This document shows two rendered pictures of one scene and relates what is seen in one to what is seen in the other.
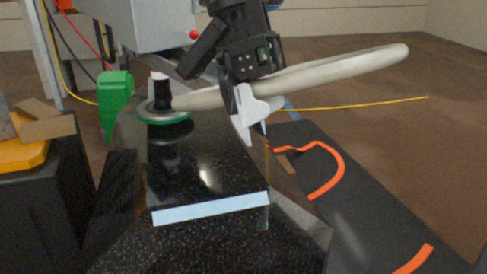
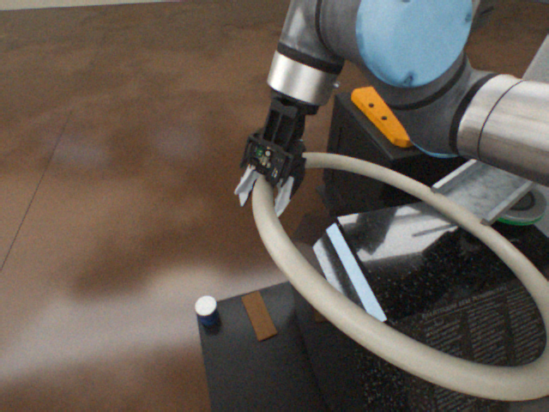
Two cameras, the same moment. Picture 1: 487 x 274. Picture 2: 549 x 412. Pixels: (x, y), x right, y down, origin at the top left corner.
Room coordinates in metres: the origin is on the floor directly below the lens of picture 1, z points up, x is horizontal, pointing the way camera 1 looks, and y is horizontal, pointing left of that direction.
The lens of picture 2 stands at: (0.49, -0.40, 1.61)
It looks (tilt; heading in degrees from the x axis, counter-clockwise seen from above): 47 degrees down; 91
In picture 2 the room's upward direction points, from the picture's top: straight up
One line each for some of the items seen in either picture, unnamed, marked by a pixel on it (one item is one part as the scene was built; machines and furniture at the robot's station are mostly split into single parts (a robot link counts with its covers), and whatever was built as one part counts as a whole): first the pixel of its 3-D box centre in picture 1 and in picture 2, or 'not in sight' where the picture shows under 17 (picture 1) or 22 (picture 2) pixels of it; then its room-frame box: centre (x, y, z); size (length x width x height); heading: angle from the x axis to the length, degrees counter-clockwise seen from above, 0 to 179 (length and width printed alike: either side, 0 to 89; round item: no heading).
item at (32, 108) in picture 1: (38, 109); not in sight; (1.40, 0.95, 0.80); 0.20 x 0.10 x 0.05; 62
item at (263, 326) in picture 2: not in sight; (258, 314); (0.41, 0.31, 0.02); 0.25 x 0.10 x 0.01; 114
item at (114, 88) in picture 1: (116, 90); not in sight; (2.56, 1.05, 0.43); 0.35 x 0.35 x 0.87; 3
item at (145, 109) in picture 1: (164, 107); (506, 194); (1.21, 0.32, 0.90); 0.21 x 0.21 x 0.01
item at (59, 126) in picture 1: (49, 128); not in sight; (1.22, 0.81, 0.81); 0.20 x 0.10 x 0.05; 116
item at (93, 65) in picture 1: (100, 42); not in sight; (4.23, 1.82, 0.43); 1.30 x 0.62 x 0.86; 11
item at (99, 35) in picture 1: (103, 32); not in sight; (1.74, 0.72, 1.08); 0.23 x 0.03 x 0.32; 38
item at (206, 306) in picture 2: not in sight; (208, 311); (0.16, 0.30, 0.08); 0.10 x 0.10 x 0.13
